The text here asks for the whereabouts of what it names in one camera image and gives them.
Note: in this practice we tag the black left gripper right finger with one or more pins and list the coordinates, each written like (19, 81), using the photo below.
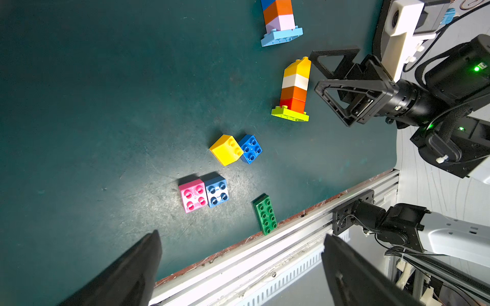
(354, 281)

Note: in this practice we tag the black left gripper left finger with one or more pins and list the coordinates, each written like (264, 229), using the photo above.
(129, 280)

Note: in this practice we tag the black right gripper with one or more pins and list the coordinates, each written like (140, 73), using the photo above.
(363, 91)

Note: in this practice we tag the yellow lego brick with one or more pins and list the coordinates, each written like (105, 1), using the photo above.
(300, 67)
(226, 150)

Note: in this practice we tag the orange lego brick front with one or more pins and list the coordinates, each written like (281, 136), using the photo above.
(293, 92)

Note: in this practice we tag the orange lego brick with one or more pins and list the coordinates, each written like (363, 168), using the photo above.
(279, 7)
(293, 92)

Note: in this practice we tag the cream lego brick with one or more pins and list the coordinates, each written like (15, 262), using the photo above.
(295, 80)

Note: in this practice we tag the red lego brick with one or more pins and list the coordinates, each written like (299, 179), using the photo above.
(293, 104)

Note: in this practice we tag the lime green long lego brick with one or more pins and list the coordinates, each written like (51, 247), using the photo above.
(285, 113)

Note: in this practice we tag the purple lego brick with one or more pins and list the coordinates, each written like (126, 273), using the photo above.
(281, 23)

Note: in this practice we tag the dark green long lego brick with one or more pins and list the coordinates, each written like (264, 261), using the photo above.
(265, 214)

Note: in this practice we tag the blue lego brick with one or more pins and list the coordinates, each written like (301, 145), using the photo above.
(266, 3)
(217, 191)
(251, 149)

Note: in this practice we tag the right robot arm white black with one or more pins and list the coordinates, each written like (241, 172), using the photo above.
(452, 141)

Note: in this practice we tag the blue lego brick beside pink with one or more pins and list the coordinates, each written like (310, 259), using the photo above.
(217, 191)

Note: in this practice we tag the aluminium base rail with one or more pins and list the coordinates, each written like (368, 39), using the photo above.
(258, 268)

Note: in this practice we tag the light blue lego base plate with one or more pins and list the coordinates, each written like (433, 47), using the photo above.
(278, 37)

